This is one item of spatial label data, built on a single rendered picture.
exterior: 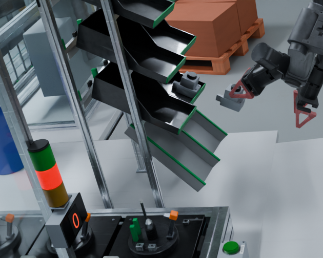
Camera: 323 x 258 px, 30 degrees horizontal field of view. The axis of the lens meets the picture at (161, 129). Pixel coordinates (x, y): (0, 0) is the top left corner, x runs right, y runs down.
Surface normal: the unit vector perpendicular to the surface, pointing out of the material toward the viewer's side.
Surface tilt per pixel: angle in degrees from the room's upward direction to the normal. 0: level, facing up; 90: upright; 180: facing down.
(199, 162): 45
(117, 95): 90
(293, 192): 0
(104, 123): 0
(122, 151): 0
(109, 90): 90
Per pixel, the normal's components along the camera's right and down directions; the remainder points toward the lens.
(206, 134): 0.48, -0.58
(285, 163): -0.21, -0.86
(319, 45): -0.33, -0.19
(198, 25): -0.54, 0.51
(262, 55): -0.73, -0.36
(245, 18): 0.86, 0.07
